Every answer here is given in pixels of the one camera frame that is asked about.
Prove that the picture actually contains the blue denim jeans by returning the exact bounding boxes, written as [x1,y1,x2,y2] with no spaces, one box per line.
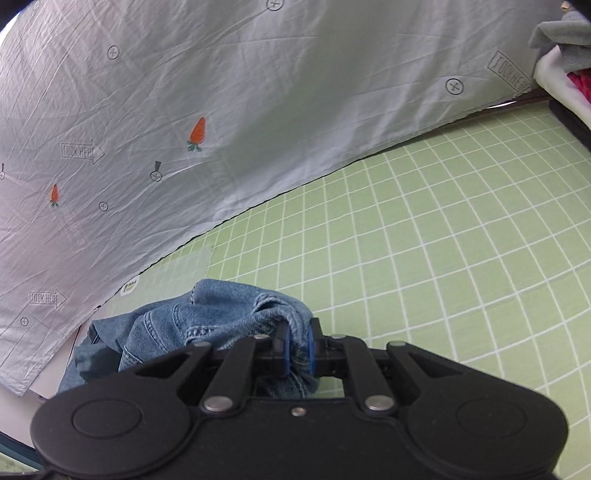
[58,279,318,399]

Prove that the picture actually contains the pile of folded clothes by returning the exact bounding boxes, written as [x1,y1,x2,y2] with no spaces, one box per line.
[529,1,590,148]

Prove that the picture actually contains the green grid cutting mat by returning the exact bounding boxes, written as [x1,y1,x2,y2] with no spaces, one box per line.
[100,103,590,479]

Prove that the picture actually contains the white printed bed sheet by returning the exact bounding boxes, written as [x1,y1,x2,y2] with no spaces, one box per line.
[1,1,561,395]

